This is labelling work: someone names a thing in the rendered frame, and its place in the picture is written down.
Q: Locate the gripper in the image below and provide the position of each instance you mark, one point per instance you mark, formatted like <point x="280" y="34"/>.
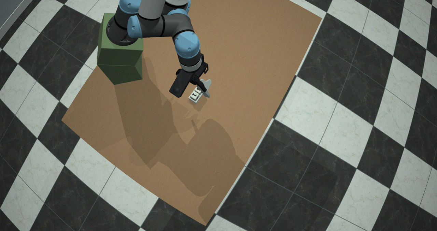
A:
<point x="202" y="85"/>

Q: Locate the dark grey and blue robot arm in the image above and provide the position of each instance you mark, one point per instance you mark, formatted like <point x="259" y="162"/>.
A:
<point x="159" y="18"/>

